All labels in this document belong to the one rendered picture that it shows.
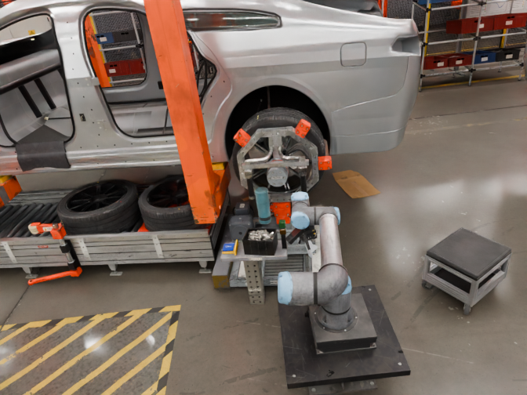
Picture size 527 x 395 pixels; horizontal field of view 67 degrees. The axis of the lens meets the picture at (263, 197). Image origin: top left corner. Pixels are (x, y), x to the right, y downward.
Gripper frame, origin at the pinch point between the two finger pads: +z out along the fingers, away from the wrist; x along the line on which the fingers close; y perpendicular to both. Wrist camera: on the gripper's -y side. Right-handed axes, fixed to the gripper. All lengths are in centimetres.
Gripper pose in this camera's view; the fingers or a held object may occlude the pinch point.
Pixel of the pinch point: (304, 251)
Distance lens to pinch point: 226.7
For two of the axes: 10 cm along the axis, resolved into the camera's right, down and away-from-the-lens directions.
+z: 1.8, 8.5, 5.0
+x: -3.7, -4.2, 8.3
